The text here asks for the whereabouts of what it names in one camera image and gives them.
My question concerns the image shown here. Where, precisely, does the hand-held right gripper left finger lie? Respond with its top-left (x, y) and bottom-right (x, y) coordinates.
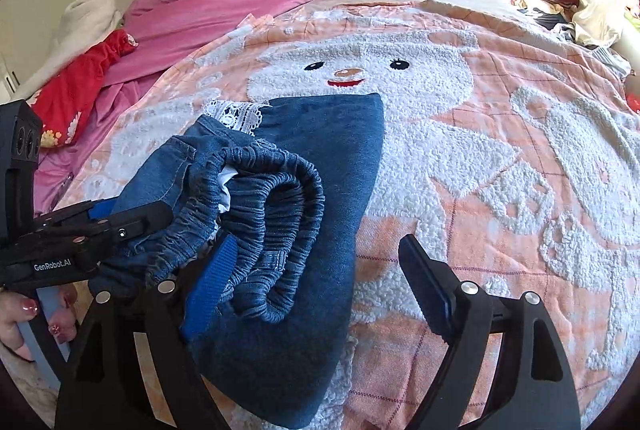
top-left (54, 232), bottom-right (241, 430)

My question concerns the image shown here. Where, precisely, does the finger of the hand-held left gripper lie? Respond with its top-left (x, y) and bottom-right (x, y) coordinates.
top-left (85, 198), bottom-right (119, 222)
top-left (80, 201), bottom-right (175, 262)

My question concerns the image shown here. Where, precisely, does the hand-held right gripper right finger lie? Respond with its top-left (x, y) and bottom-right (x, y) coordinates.
top-left (398, 234), bottom-right (583, 430)

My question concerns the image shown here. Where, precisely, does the blue denim pants lace trim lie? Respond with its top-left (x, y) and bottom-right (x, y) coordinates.
top-left (87, 92), bottom-right (387, 430)

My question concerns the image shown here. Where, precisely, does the person's left hand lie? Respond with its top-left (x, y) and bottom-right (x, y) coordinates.
top-left (0, 284), bottom-right (79, 364)

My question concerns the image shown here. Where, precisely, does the red floral cloth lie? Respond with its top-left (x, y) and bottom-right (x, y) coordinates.
top-left (30, 29), bottom-right (141, 149)

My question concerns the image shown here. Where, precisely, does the beige fluffy blanket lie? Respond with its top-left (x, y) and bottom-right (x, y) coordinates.
top-left (0, 339), bottom-right (57, 427)

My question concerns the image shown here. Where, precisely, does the pink printed blanket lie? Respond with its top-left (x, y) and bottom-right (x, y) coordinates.
top-left (30, 0), bottom-right (640, 430)

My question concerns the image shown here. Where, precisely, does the white fluffy cloth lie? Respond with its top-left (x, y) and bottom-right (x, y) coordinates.
top-left (10, 0), bottom-right (124, 104)

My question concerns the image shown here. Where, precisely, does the pink duvet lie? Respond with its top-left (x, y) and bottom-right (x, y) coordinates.
top-left (35, 0), bottom-right (334, 213)

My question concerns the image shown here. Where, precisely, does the cream cloth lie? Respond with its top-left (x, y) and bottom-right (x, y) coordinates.
top-left (572, 0), bottom-right (637, 49)

